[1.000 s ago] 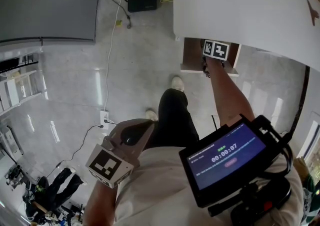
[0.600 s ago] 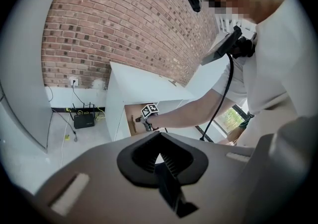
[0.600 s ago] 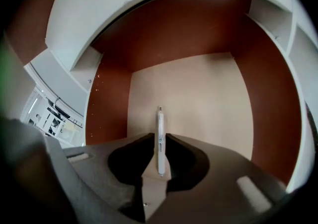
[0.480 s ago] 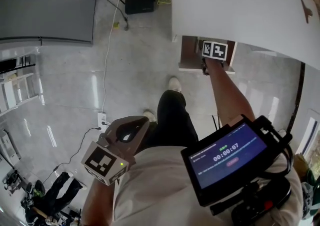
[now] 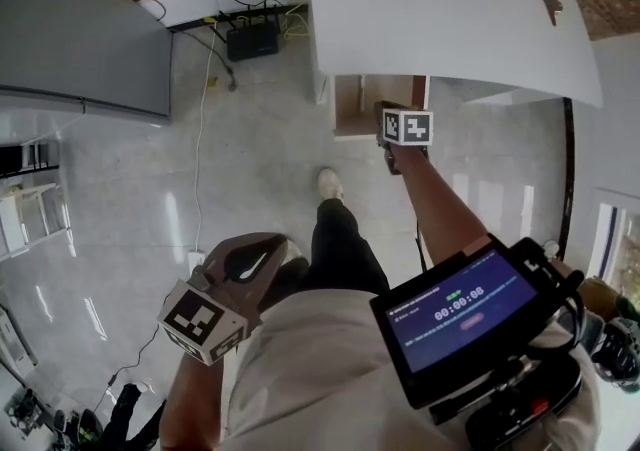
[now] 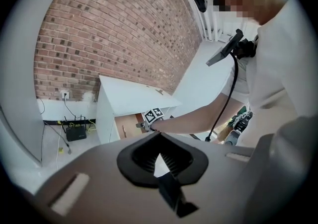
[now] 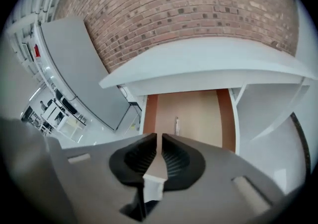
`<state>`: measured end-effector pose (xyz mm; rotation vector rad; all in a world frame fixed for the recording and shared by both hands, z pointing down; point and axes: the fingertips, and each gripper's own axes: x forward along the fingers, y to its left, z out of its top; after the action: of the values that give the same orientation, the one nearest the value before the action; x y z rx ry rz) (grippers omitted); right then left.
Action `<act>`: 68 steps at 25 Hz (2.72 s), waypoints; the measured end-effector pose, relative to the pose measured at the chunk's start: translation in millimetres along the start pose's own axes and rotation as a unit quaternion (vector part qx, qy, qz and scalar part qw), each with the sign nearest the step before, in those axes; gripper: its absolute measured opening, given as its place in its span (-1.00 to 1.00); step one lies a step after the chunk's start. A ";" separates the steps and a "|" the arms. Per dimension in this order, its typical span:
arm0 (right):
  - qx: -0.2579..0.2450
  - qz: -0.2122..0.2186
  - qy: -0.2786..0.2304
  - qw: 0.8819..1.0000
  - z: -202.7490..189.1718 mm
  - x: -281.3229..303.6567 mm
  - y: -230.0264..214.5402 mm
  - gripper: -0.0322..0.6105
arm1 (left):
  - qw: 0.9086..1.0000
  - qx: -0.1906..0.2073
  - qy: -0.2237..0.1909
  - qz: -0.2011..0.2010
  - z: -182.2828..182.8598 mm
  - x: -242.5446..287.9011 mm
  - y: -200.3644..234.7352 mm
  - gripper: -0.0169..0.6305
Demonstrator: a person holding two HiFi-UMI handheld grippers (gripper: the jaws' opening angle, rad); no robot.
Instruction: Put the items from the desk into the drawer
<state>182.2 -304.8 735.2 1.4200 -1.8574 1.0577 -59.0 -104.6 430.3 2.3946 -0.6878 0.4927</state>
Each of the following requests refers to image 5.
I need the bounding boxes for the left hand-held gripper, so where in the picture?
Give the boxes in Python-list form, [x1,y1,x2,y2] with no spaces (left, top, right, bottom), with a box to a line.
[156,232,291,367]

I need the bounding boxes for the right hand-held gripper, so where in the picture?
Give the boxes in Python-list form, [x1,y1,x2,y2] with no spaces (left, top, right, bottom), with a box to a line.
[373,99,435,176]

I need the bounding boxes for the white drawer with wooden interior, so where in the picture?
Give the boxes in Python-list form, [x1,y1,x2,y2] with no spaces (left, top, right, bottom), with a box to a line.
[332,73,431,142]

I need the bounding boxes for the brown object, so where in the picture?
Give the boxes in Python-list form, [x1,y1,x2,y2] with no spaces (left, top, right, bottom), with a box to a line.
[536,0,566,28]

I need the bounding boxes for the person's left forearm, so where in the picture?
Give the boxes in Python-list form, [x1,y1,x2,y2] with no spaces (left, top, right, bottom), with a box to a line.
[159,351,237,451]

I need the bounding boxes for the person's right forearm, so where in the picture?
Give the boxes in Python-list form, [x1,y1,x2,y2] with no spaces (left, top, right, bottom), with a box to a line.
[393,144,494,271]

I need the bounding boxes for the white table top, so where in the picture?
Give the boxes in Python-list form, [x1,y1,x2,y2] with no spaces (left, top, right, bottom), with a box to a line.
[304,0,604,109]

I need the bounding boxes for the person's white shoe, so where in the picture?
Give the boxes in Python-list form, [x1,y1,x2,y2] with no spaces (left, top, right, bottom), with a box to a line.
[317,167,346,204]

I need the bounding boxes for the person's black trousers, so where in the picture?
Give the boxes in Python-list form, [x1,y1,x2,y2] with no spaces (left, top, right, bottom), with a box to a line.
[272,198,391,313]

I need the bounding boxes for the person's white shirt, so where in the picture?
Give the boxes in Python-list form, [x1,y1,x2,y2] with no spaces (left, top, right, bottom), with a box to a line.
[219,287,601,451]

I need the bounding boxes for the black router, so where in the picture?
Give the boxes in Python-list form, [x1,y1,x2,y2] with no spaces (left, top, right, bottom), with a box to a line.
[225,20,280,63]

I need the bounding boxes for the black screen monitor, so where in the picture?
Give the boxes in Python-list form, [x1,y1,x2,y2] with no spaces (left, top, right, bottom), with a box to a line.
[368,233,584,411]

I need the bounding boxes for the white wooden chair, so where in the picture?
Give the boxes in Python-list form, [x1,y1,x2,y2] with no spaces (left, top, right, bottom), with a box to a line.
[0,182,72,261]

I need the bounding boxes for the black folding chair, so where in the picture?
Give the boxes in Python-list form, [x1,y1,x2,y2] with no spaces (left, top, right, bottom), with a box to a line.
[0,143,61,178]

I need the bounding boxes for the grey refrigerator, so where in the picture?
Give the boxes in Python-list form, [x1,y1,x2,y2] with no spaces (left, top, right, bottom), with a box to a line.
[0,0,174,128]

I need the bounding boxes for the black chest rig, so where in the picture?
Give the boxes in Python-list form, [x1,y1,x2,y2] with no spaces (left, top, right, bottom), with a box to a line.
[428,353,584,451]

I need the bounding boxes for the white floor cable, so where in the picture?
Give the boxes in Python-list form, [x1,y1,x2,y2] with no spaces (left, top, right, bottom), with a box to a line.
[191,28,219,256]

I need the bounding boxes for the yellow cable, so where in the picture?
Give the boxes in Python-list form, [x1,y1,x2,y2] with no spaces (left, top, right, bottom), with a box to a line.
[281,2,309,43]

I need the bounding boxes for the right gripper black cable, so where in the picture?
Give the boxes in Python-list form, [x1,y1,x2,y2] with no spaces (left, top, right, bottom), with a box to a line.
[414,217,429,273]

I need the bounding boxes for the black cable with plug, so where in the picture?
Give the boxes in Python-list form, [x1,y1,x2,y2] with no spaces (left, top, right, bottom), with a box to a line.
[189,31,238,93]

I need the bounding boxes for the thin black floor cable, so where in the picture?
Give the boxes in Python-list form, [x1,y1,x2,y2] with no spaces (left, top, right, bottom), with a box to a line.
[92,292,172,416]

